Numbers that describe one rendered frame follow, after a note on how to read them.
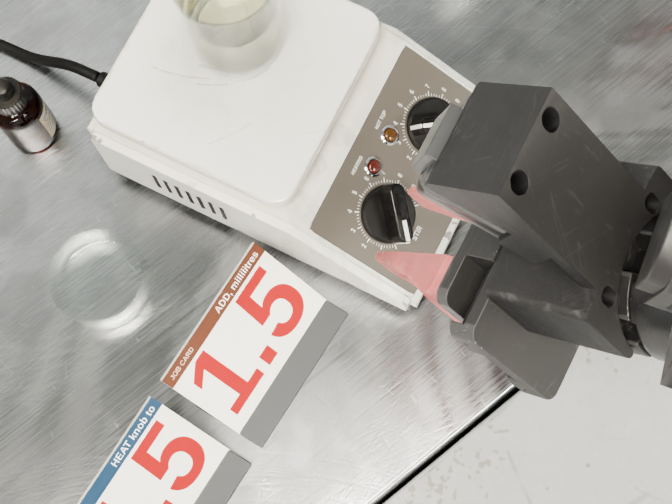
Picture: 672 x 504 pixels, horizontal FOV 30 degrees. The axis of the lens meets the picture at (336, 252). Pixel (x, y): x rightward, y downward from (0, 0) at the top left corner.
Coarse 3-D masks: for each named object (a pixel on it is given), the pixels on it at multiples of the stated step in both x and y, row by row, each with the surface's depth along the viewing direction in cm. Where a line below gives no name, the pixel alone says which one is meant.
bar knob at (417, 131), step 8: (416, 104) 69; (424, 104) 69; (432, 104) 69; (440, 104) 69; (448, 104) 69; (416, 112) 68; (424, 112) 69; (432, 112) 69; (440, 112) 69; (408, 120) 68; (416, 120) 68; (424, 120) 67; (432, 120) 67; (408, 128) 68; (416, 128) 67; (424, 128) 67; (408, 136) 69; (416, 136) 68; (424, 136) 69; (416, 144) 68
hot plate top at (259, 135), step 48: (288, 0) 67; (336, 0) 67; (144, 48) 67; (192, 48) 67; (288, 48) 66; (336, 48) 66; (96, 96) 66; (144, 96) 66; (192, 96) 66; (240, 96) 66; (288, 96) 66; (336, 96) 66; (144, 144) 66; (192, 144) 65; (240, 144) 65; (288, 144) 65; (240, 192) 65; (288, 192) 64
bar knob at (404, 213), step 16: (384, 192) 67; (400, 192) 66; (368, 208) 67; (384, 208) 67; (400, 208) 66; (368, 224) 67; (384, 224) 68; (400, 224) 66; (384, 240) 68; (400, 240) 66
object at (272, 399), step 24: (312, 312) 71; (336, 312) 71; (312, 336) 71; (288, 360) 71; (312, 360) 71; (264, 384) 70; (288, 384) 70; (264, 408) 70; (240, 432) 70; (264, 432) 70
